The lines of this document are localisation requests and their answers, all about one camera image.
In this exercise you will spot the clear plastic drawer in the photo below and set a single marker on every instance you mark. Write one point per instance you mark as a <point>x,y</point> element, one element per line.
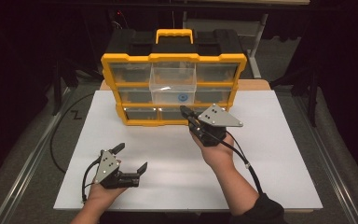
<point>167,81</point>

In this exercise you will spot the yellow and black organizer cabinet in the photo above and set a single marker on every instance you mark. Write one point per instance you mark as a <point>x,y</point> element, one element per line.
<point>174,57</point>

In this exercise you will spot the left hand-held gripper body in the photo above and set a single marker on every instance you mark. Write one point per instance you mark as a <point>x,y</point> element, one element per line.
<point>107,165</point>

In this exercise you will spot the metal floor rail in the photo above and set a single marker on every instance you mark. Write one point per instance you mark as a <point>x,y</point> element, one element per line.
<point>24,174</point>
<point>334,175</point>

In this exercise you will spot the rows of clear drawers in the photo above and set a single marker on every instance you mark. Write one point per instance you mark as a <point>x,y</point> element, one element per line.
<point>130,73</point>

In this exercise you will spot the person's left hand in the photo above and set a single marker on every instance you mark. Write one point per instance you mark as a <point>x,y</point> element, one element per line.
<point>101,194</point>

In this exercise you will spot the black sleeve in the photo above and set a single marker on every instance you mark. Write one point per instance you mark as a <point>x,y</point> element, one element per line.
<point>265,211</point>

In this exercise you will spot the person's right hand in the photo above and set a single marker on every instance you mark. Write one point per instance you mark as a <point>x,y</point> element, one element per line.
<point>217,155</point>

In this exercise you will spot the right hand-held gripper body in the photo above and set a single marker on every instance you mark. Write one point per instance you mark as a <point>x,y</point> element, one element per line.
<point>219,118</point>

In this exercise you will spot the small blue wheel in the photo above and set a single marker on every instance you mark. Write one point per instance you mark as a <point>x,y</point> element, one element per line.
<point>183,98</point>

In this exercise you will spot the black stand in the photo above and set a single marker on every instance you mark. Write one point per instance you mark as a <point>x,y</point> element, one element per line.
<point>313,102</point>
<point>56,93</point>

